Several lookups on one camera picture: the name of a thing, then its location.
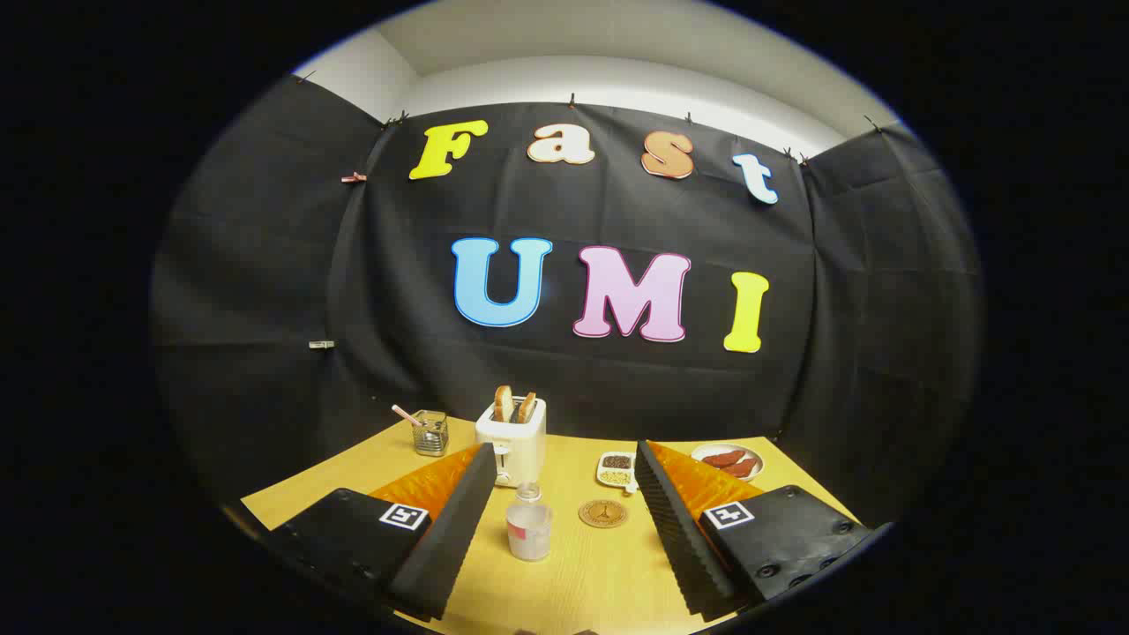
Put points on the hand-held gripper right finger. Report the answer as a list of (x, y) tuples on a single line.
[(675, 538)]

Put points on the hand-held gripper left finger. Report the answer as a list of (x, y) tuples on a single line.
[(454, 538)]

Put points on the clear juice bottle red label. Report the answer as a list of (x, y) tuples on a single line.
[(529, 535)]

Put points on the round wooden coaster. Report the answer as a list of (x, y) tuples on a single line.
[(603, 514)]

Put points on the white divided seed dish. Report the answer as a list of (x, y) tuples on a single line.
[(616, 470)]

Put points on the white round plate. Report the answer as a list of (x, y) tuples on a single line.
[(706, 452)]

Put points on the red sausage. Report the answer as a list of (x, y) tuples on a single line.
[(743, 467), (723, 458)]

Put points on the wooden table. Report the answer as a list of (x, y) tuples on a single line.
[(582, 573)]

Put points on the white toaster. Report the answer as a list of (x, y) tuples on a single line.
[(520, 445)]

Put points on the pink striped straw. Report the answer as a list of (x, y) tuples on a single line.
[(406, 414)]

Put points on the toast slice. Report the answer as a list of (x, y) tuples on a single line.
[(503, 404), (526, 408)]

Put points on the black backdrop cloth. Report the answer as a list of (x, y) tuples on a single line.
[(397, 291)]

